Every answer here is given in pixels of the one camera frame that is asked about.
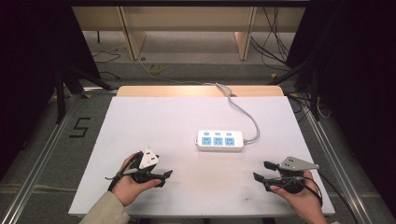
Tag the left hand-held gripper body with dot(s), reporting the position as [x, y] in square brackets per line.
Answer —
[148, 159]

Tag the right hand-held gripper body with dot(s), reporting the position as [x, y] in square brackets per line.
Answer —
[295, 164]

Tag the person's left hand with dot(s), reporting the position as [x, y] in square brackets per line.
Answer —
[129, 186]

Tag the person's right hand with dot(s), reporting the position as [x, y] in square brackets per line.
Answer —
[303, 200]

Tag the white power strip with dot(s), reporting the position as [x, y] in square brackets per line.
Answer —
[220, 141]

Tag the black metal stand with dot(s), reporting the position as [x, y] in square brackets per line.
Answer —
[315, 93]
[60, 93]

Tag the yellow tape roll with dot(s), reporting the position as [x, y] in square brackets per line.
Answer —
[149, 69]

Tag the dark curtain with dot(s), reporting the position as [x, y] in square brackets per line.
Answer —
[361, 77]
[28, 62]

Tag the light wooden desk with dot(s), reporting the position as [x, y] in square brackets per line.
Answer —
[134, 40]

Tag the aluminium floor rail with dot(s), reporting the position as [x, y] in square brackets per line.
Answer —
[339, 174]
[34, 165]

